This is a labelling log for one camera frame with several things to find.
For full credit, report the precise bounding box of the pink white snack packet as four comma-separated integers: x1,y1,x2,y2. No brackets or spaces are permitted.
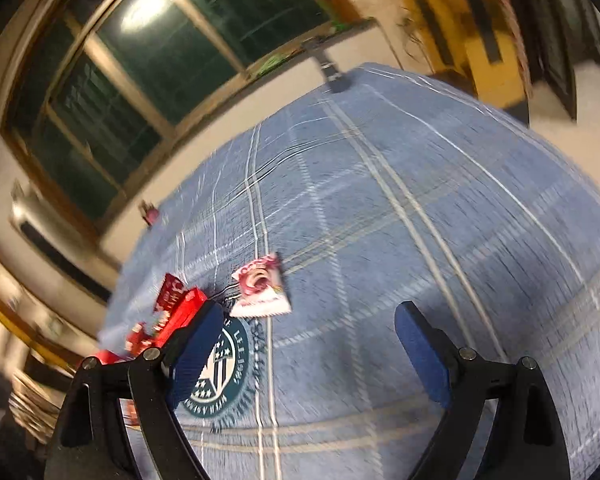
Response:
230,252,292,318

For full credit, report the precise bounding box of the yellow wooden wardrobe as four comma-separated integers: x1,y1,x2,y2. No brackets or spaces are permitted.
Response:
395,0,536,121

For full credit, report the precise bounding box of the small pink object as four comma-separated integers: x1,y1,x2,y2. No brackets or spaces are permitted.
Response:
139,200,161,228

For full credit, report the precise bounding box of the large wooden framed window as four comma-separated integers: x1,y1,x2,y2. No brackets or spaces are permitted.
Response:
0,0,341,226

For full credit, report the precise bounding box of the green item on windowsill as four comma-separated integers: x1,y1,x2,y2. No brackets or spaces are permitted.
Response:
252,52,291,78

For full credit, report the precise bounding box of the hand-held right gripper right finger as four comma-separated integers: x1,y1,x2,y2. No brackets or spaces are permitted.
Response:
394,301,573,480

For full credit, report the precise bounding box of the blue plaid blanket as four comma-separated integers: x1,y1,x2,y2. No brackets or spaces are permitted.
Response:
97,62,600,480

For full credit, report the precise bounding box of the wooden shelf unit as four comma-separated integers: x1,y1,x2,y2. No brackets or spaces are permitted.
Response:
0,240,81,446

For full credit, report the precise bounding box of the small red snack packet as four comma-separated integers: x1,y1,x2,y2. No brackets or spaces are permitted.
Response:
124,321,157,357

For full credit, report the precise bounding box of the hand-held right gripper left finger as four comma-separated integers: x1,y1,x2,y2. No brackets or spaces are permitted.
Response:
45,301,226,480

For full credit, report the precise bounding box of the black clamp stand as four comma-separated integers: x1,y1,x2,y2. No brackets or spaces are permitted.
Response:
305,37,351,93

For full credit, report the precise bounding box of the white standing air conditioner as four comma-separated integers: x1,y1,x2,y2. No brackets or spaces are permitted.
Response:
7,185,116,306

